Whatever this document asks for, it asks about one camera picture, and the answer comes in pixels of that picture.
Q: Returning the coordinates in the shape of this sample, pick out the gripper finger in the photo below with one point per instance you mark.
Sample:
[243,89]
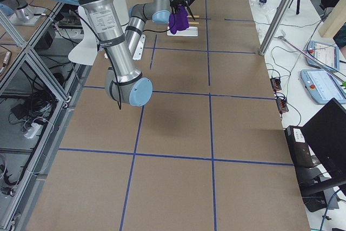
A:
[190,14]

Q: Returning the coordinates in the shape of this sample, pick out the purple towel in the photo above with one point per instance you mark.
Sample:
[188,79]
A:
[178,21]

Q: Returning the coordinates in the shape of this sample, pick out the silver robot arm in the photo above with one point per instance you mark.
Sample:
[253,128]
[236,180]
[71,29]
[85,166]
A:
[124,82]

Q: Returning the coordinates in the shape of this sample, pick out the white rack base tray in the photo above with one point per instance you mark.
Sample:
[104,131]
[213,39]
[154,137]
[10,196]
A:
[189,32]

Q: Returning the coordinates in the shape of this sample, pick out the white paddle board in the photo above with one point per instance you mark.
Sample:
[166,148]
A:
[84,52]

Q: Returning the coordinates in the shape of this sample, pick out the orange connector block far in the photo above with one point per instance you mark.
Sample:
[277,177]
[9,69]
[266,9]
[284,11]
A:
[276,84]

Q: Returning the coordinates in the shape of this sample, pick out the orange connector block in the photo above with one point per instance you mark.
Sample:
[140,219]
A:
[282,104]
[276,84]

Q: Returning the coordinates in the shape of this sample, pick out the orange connector block near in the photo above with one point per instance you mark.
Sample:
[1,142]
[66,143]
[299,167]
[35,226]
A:
[282,104]

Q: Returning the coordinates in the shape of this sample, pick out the teach pendant far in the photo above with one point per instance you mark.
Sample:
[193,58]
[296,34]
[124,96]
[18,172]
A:
[324,53]

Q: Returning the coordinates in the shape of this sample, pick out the teach pendant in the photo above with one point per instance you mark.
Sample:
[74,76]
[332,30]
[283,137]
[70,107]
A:
[324,53]
[321,86]

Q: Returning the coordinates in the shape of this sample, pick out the teach pendant near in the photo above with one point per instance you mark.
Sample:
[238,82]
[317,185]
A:
[321,86]

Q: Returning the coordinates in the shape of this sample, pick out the black box device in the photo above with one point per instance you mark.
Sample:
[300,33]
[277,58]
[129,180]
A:
[299,149]

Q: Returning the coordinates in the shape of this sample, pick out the black monitor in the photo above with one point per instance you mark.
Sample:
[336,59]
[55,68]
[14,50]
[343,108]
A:
[325,134]

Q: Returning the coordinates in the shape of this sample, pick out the white pedestal column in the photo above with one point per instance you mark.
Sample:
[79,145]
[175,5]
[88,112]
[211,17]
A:
[127,12]

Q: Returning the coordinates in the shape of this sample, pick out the aluminium frame post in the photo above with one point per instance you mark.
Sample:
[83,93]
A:
[269,36]

